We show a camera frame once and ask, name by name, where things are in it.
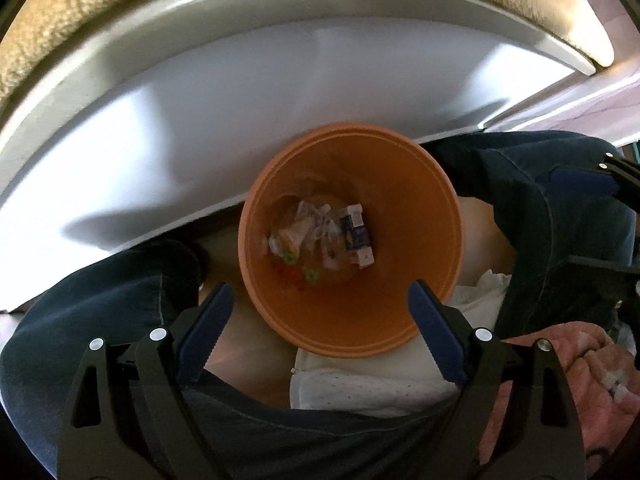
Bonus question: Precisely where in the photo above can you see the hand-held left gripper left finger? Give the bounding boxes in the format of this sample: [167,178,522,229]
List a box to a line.
[57,282,235,480]

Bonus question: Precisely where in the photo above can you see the pink fleece blanket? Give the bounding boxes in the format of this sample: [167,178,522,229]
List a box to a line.
[479,321,640,480]

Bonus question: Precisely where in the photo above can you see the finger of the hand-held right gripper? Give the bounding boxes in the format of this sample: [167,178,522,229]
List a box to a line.
[547,152,640,207]
[559,255,640,328]

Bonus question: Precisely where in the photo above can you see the person's right leg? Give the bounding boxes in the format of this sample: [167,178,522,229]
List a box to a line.
[422,130,640,341]

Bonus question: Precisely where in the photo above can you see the blue and white carton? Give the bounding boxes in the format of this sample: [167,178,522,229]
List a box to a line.
[340,203,376,267]

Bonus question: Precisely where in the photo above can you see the white dotted cloth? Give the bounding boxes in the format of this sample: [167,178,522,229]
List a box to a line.
[290,346,460,418]

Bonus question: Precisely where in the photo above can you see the orange plastic bin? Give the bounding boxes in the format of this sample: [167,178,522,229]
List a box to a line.
[238,124,467,359]

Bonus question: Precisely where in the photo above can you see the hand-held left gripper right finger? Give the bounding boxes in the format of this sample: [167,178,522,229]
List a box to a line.
[407,281,587,480]

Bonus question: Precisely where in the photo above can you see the person's left leg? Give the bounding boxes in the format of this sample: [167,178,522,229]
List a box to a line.
[0,239,481,480]

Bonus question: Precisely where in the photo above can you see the white ruffled cloth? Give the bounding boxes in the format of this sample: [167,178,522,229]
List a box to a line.
[451,269,512,322]

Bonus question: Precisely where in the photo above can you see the crumpled clear wrappers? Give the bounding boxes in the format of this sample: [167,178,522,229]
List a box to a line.
[269,200,347,271]

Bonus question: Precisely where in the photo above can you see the person's leg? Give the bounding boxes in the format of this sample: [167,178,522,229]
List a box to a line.
[0,239,481,480]
[422,130,640,341]

